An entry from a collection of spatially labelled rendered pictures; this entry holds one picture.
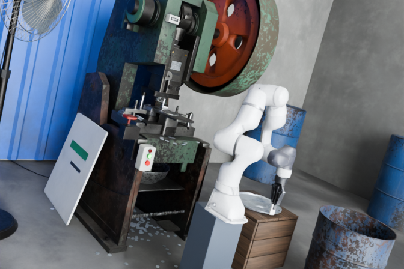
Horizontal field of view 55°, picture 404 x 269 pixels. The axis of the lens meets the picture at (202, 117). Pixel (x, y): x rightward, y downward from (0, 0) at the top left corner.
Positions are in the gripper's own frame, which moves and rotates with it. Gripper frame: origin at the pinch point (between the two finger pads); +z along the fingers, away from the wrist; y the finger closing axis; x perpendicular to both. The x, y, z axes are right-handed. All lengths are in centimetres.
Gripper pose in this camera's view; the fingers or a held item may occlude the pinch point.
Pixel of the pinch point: (272, 208)
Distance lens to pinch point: 236.2
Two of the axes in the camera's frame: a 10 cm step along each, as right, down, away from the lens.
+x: 9.2, 1.8, 3.4
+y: 3.0, 2.1, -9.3
